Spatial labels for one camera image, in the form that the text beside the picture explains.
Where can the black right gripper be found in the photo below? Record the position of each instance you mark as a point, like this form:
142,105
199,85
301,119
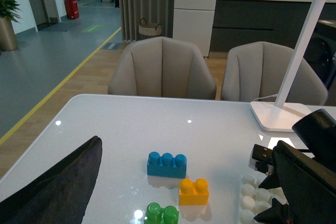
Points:
261,160

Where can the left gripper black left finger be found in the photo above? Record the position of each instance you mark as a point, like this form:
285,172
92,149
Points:
62,193

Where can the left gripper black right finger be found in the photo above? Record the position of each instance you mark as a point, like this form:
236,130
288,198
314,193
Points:
308,186

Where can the white studded base plate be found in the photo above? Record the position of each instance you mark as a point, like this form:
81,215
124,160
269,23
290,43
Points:
254,200

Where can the yellow two-stud block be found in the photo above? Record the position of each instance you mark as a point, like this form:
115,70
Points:
193,193

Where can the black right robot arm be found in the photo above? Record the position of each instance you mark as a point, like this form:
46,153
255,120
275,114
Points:
317,132

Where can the green two-stud block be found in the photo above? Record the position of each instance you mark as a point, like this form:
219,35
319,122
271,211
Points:
155,214

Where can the blue three-stud block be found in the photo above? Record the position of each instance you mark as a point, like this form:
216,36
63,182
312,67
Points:
167,165

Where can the white desk lamp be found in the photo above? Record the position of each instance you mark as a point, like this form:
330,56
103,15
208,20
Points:
280,116

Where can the beige chair right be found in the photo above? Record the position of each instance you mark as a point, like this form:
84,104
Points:
256,71

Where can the beige chair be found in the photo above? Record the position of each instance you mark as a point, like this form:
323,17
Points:
163,67
256,71

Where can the black washing machine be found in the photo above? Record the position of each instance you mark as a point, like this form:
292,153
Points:
320,52

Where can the beige chair left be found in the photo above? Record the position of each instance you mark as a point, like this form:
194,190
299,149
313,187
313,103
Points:
163,67

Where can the dark kitchen counter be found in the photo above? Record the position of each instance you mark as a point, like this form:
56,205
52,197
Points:
239,22

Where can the woven basket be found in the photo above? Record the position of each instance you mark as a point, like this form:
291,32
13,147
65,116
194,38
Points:
150,29

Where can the red bin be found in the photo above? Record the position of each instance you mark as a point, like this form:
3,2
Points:
71,9

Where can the potted green plant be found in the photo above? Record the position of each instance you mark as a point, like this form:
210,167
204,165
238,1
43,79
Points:
9,9

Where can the white drawer cabinet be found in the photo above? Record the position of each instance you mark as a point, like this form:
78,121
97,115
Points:
193,22

